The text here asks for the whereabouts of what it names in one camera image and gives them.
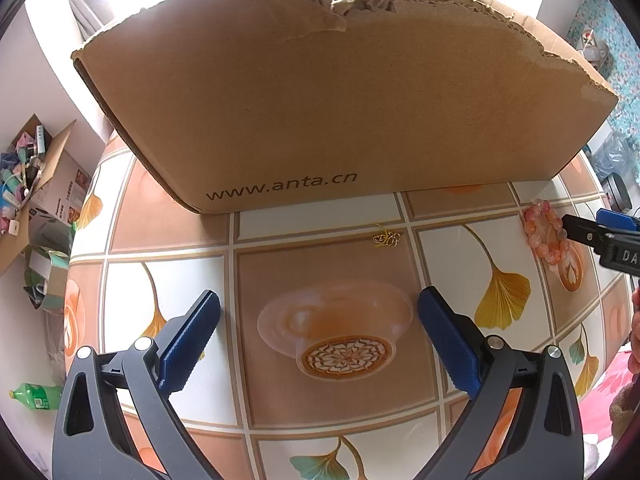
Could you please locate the pink orange bead bracelet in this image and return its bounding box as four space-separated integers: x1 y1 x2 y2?
524 200 572 266

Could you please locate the large brown cardboard box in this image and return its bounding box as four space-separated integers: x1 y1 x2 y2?
71 0 619 214

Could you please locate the open cardboard box with clutter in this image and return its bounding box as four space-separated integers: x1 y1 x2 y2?
0 114 93 281

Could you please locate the pile of colourful small items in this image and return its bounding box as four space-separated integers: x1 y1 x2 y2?
0 125 53 236

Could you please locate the clear plastic lid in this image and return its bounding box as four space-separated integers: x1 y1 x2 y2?
256 281 417 377

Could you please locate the small gold chain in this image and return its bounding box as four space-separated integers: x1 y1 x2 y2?
371 227 402 251

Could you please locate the pink cloth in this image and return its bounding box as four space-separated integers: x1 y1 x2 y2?
575 345 640 461

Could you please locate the dark grey round appliance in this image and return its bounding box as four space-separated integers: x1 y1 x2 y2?
602 172 635 211

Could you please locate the silver teal packaging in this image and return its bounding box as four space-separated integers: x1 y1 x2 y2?
22 245 72 312

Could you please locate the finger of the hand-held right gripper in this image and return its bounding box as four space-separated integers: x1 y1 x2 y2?
595 208 640 233
562 214 640 252

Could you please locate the clear plastic bag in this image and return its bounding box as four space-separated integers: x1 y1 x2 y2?
590 130 640 181

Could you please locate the green plastic bottle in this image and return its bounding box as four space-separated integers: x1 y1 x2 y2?
9 382 64 412

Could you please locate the person's right hand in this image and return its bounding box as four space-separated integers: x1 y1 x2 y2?
629 285 640 376

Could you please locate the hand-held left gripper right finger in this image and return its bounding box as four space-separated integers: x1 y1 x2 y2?
415 286 585 480

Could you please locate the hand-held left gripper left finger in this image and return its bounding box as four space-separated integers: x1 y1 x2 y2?
52 289 223 480

